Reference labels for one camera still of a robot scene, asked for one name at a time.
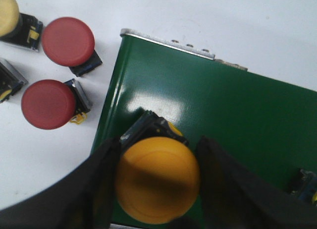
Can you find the red push button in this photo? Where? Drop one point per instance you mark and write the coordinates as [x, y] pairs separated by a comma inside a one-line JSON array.
[[68, 41], [50, 104]]

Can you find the red push button lower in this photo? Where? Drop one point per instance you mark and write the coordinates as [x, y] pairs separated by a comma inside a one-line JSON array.
[[50, 104]]

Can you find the red push button upper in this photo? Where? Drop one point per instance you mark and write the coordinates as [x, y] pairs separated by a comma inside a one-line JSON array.
[[68, 41]]

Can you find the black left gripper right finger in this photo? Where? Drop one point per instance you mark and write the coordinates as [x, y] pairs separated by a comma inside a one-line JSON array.
[[235, 198]]

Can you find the pale yellow push button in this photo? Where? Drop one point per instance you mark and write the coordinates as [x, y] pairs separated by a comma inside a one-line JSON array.
[[18, 28]]

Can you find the aluminium conveyor frame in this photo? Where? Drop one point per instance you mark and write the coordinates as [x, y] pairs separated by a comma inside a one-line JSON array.
[[174, 44]]

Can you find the green conveyor belt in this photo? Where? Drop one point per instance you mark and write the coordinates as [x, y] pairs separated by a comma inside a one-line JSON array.
[[268, 126]]

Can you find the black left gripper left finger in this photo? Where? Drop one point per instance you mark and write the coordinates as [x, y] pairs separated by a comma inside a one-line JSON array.
[[82, 200]]

